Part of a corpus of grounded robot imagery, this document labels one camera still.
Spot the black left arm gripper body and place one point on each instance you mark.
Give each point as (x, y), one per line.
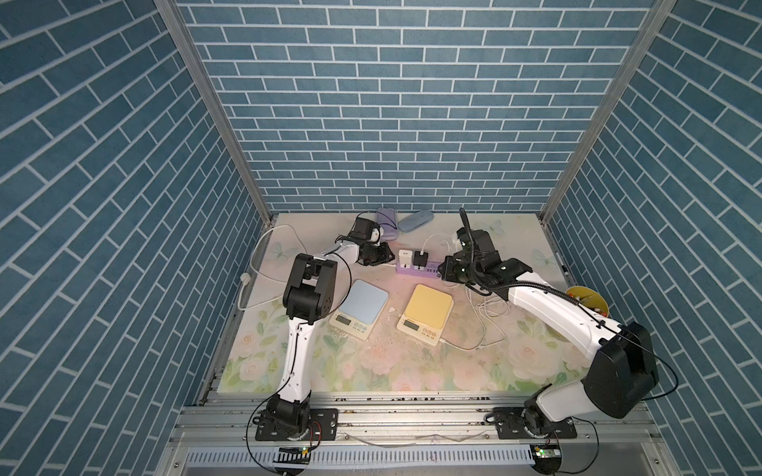
(375, 255)

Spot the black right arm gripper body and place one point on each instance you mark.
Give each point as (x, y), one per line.
(459, 272)

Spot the purple power strip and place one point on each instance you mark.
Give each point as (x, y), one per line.
(429, 271)

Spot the black charger adapter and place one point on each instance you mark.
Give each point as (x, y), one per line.
(420, 259)

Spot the blue top kitchen scale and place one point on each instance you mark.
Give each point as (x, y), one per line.
(358, 314)

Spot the yellow top kitchen scale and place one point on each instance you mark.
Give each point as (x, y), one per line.
(426, 315)

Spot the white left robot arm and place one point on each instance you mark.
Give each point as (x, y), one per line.
(309, 298)

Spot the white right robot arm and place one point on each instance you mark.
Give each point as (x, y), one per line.
(622, 364)

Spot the yellow cup with pens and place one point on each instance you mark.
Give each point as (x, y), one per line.
(589, 298)

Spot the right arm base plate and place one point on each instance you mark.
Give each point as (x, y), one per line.
(514, 423)

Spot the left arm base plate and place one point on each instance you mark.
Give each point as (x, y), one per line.
(279, 426)

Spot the aluminium front rail frame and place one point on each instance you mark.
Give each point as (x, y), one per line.
(413, 434)

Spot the aluminium corner post left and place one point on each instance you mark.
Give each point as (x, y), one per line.
(180, 33)

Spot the aluminium corner post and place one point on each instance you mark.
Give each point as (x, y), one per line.
(180, 33)
(652, 24)

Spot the aluminium corner post right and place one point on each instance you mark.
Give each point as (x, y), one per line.
(652, 24)

